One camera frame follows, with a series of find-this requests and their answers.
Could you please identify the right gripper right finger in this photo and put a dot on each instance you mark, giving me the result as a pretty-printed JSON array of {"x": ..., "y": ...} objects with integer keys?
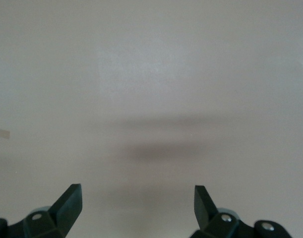
[{"x": 205, "y": 213}]

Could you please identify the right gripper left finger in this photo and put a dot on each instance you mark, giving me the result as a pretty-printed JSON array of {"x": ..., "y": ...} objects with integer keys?
[{"x": 64, "y": 210}]

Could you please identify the small brown tape square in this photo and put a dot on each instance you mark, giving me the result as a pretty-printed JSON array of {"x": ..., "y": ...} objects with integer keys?
[{"x": 4, "y": 134}]

